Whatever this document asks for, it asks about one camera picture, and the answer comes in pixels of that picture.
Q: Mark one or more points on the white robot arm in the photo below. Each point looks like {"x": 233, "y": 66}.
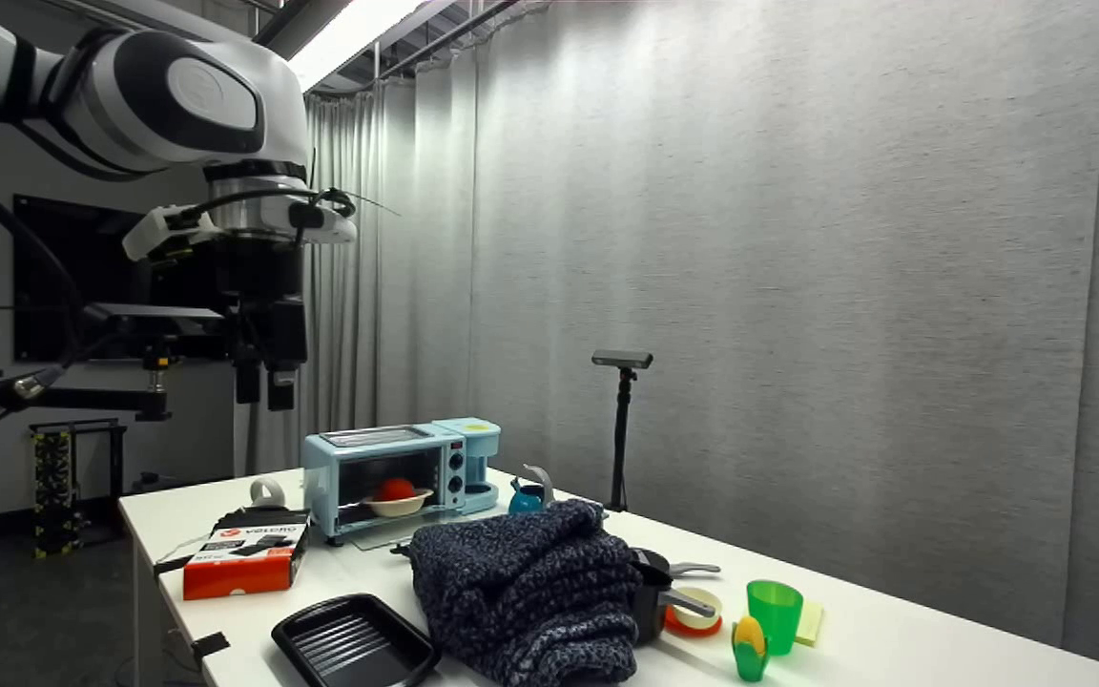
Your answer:
{"x": 129, "y": 103}

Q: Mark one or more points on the small green cup with corn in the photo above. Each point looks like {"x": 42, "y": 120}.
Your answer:
{"x": 751, "y": 650}

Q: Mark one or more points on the black pot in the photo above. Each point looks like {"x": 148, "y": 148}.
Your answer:
{"x": 646, "y": 601}

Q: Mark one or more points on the green plastic cup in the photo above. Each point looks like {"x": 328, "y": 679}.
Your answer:
{"x": 775, "y": 608}

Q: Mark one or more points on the dark blue knitted cloth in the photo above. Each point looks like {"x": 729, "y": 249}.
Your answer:
{"x": 531, "y": 601}

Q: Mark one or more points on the black wall monitor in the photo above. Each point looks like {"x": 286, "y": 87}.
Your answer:
{"x": 87, "y": 258}

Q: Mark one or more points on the black grill tray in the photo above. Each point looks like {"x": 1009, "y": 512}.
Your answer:
{"x": 355, "y": 643}

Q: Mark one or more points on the orange box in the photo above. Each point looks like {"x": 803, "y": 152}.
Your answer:
{"x": 241, "y": 566}

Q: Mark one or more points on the black shelf rack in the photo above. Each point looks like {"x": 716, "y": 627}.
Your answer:
{"x": 56, "y": 479}

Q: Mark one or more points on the red toy in oven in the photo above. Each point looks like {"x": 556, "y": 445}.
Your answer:
{"x": 398, "y": 491}

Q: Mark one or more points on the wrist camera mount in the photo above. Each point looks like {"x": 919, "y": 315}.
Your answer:
{"x": 274, "y": 213}

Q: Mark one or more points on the camera on black stand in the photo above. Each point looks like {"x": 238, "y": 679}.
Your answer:
{"x": 628, "y": 369}

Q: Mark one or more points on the light blue toy oven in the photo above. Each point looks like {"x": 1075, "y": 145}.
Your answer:
{"x": 444, "y": 459}

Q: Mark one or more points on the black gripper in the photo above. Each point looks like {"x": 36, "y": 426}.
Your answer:
{"x": 260, "y": 297}

